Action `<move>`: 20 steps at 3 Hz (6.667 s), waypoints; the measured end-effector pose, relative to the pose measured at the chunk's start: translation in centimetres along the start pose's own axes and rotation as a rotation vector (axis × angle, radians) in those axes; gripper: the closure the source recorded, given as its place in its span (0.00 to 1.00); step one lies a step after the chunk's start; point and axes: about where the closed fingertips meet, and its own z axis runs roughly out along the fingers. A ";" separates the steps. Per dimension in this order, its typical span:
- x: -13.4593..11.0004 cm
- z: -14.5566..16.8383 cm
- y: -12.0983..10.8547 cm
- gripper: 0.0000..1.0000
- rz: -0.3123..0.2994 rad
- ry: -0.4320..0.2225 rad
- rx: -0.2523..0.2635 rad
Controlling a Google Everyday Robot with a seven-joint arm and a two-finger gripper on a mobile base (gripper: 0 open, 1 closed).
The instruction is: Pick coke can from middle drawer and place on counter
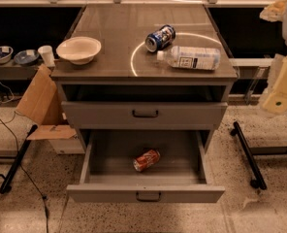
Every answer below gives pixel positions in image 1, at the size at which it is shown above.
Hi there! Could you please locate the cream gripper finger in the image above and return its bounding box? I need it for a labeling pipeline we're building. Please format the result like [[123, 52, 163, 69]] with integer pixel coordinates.
[[259, 0, 287, 22], [260, 54, 287, 115]]

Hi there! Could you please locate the blue soda can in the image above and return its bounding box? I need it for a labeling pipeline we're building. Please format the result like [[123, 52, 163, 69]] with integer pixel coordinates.
[[145, 24, 175, 52]]

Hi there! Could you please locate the closed grey upper drawer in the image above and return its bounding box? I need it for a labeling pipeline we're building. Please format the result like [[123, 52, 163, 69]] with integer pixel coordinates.
[[62, 102, 227, 130]]

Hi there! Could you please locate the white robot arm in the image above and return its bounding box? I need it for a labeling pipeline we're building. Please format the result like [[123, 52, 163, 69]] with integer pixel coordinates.
[[260, 0, 287, 115]]

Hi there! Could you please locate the orange soda can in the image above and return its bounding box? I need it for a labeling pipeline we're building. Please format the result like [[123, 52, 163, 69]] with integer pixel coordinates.
[[133, 149, 160, 172]]

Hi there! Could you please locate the white bowl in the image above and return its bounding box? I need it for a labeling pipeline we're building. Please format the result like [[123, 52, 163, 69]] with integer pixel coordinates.
[[56, 37, 102, 65]]

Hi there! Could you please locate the open grey lower drawer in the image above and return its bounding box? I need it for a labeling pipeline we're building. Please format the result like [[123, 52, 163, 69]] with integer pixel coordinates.
[[67, 130, 225, 203]]

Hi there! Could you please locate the white paper cup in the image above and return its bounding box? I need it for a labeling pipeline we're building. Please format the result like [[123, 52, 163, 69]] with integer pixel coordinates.
[[38, 46, 55, 67]]

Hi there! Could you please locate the blue patterned bowl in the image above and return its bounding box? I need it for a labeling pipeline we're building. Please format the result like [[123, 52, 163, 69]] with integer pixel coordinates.
[[0, 46, 14, 64], [14, 50, 40, 66]]

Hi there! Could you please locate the brown cardboard box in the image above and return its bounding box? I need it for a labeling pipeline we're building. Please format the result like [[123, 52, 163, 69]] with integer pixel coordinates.
[[16, 64, 84, 154]]

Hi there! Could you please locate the black floor cable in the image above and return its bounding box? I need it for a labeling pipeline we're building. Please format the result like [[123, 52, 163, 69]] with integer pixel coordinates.
[[0, 107, 50, 233]]

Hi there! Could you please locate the black left table leg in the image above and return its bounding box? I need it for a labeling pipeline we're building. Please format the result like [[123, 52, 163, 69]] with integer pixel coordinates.
[[0, 123, 39, 195]]

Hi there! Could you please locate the clear plastic water bottle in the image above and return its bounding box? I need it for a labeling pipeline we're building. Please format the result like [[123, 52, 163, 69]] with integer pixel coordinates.
[[157, 46, 221, 71]]

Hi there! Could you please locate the blue patterned bowl right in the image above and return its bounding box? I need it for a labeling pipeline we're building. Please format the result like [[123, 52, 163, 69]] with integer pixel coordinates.
[[14, 50, 40, 66]]

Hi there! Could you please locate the grey drawer cabinet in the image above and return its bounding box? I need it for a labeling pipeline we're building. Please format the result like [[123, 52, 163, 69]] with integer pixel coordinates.
[[51, 3, 237, 147]]

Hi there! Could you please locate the blue patterned bowl left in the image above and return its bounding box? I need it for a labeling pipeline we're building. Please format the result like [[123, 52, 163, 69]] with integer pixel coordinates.
[[0, 46, 14, 64]]

